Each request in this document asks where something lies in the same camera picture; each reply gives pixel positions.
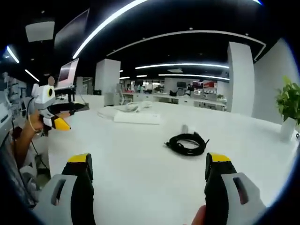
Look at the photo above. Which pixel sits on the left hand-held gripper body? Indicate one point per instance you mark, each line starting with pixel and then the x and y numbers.
pixel 45 98

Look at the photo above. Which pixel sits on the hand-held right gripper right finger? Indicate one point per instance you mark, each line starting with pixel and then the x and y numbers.
pixel 236 194

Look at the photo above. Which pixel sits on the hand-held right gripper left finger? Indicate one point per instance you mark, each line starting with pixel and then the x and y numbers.
pixel 62 194

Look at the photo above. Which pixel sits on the white power strip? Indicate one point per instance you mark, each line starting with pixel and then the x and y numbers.
pixel 137 117

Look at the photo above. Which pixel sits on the white charger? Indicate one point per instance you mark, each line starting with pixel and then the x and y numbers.
pixel 190 129

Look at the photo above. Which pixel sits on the white desk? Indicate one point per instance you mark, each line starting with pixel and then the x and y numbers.
pixel 145 178

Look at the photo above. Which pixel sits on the person's left hand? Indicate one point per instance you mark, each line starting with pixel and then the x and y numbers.
pixel 37 120

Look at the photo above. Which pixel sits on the person's right hand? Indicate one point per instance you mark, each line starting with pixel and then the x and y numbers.
pixel 198 216

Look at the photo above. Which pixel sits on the black monitor stand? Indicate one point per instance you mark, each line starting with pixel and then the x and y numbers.
pixel 70 98

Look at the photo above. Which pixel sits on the computer monitor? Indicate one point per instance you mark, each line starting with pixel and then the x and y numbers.
pixel 68 73

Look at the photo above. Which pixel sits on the person's grey striped clothing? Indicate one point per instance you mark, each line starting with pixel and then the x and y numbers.
pixel 14 173

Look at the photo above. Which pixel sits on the white plant pot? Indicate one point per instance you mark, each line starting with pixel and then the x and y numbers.
pixel 288 130

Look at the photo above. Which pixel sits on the long curved ceiling light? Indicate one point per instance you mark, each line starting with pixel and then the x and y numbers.
pixel 105 25

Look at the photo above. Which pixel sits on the green potted plant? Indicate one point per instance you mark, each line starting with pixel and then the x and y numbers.
pixel 289 100

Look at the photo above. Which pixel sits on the row of white office desks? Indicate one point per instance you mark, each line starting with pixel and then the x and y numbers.
pixel 178 99

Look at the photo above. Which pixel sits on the red display board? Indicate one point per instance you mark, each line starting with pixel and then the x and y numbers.
pixel 203 84

